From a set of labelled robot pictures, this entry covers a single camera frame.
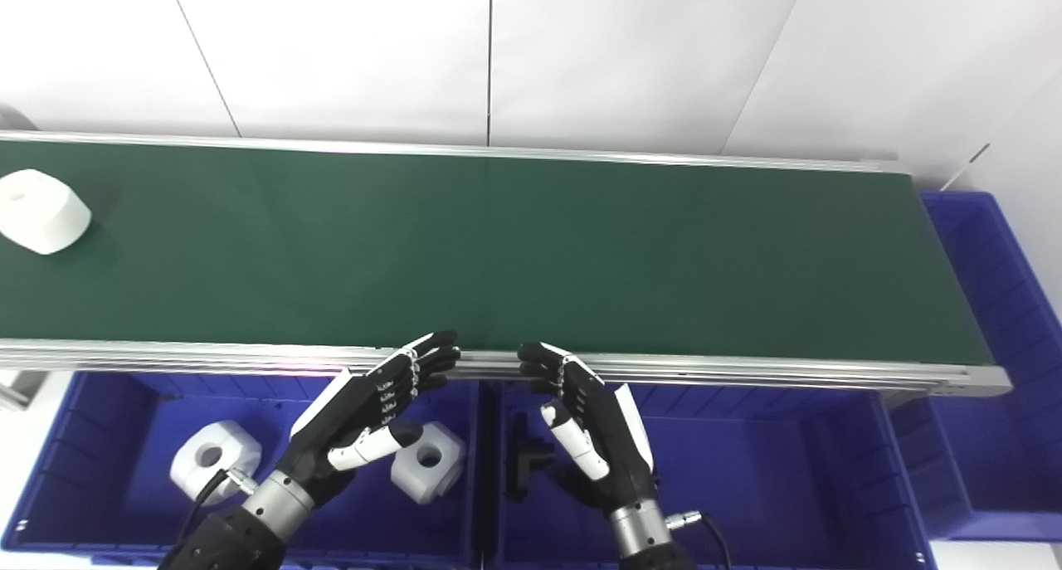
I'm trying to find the blue bin with black parts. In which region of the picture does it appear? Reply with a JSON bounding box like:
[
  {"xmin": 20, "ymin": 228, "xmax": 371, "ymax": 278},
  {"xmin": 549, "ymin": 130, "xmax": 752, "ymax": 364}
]
[{"xmin": 485, "ymin": 379, "xmax": 938, "ymax": 570}]

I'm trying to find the empty blue bin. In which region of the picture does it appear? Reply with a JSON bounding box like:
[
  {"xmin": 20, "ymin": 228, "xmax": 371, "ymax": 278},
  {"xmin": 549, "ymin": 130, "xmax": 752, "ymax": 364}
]
[{"xmin": 888, "ymin": 190, "xmax": 1062, "ymax": 542}]

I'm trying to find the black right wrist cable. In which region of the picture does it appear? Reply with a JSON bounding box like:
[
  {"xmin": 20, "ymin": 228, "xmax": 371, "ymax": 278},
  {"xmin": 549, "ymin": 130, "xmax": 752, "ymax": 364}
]
[{"xmin": 664, "ymin": 510, "xmax": 735, "ymax": 570}]

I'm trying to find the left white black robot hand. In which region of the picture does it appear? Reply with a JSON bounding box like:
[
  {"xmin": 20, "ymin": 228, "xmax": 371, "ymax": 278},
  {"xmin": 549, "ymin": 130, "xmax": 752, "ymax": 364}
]
[{"xmin": 278, "ymin": 331, "xmax": 462, "ymax": 504}]

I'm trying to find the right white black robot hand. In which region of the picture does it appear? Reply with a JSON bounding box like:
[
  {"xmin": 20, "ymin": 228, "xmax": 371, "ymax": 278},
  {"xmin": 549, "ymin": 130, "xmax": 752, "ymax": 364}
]
[{"xmin": 518, "ymin": 342, "xmax": 656, "ymax": 513}]

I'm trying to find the blue bin with white parts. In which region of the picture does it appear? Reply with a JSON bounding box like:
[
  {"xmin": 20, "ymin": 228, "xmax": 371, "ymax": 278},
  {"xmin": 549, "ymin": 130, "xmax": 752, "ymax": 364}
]
[{"xmin": 0, "ymin": 371, "xmax": 490, "ymax": 570}]

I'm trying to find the white block part with hole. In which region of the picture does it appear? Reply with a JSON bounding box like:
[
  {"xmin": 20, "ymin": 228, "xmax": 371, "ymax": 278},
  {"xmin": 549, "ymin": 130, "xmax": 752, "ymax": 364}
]
[
  {"xmin": 0, "ymin": 169, "xmax": 92, "ymax": 256},
  {"xmin": 170, "ymin": 421, "xmax": 263, "ymax": 506},
  {"xmin": 390, "ymin": 421, "xmax": 467, "ymax": 504}
]

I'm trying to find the black T-shaped part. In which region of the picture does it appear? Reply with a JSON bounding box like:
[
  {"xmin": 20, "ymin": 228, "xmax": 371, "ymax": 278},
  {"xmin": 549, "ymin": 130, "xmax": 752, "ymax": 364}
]
[{"xmin": 504, "ymin": 412, "xmax": 557, "ymax": 504}]

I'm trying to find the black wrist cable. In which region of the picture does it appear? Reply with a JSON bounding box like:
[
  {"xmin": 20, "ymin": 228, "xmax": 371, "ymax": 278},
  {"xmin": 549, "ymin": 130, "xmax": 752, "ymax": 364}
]
[
  {"xmin": 664, "ymin": 510, "xmax": 735, "ymax": 570},
  {"xmin": 170, "ymin": 468, "xmax": 258, "ymax": 558}
]

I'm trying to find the green conveyor belt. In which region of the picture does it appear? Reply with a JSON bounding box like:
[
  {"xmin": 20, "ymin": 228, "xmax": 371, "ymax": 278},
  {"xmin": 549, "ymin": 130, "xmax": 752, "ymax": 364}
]
[
  {"xmin": 0, "ymin": 105, "xmax": 1013, "ymax": 409},
  {"xmin": 0, "ymin": 139, "xmax": 996, "ymax": 368}
]

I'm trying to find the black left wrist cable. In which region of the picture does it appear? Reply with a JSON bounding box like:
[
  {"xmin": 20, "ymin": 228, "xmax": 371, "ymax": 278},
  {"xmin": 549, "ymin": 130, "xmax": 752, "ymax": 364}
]
[{"xmin": 170, "ymin": 468, "xmax": 258, "ymax": 558}]

